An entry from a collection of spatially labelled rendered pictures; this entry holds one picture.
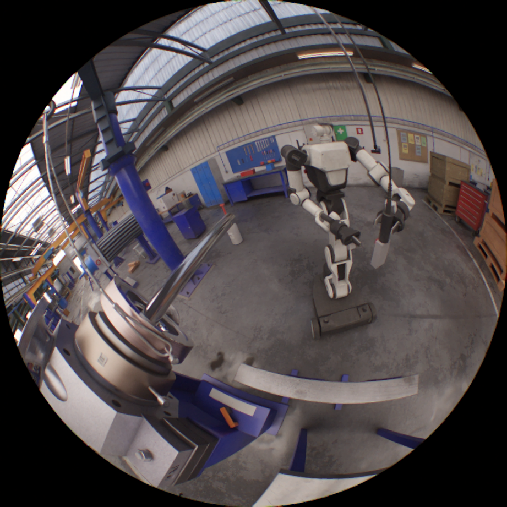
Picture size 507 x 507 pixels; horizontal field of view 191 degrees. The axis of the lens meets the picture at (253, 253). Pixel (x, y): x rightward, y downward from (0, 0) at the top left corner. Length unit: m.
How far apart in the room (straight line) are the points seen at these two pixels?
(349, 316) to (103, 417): 1.44
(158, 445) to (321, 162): 1.18
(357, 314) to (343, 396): 0.96
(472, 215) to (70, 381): 4.77
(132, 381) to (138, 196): 2.02
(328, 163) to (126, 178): 2.13
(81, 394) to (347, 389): 0.66
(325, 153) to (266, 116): 4.35
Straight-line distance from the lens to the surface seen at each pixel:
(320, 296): 1.46
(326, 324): 1.28
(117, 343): 0.46
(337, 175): 0.96
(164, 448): 0.42
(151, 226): 2.20
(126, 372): 0.44
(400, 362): 1.62
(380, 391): 0.57
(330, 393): 0.52
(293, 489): 0.65
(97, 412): 0.45
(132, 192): 2.20
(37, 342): 0.54
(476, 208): 4.31
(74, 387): 0.46
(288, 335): 1.49
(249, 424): 0.63
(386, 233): 0.62
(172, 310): 0.87
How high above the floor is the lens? 1.39
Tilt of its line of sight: 35 degrees down
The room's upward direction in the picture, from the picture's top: 22 degrees counter-clockwise
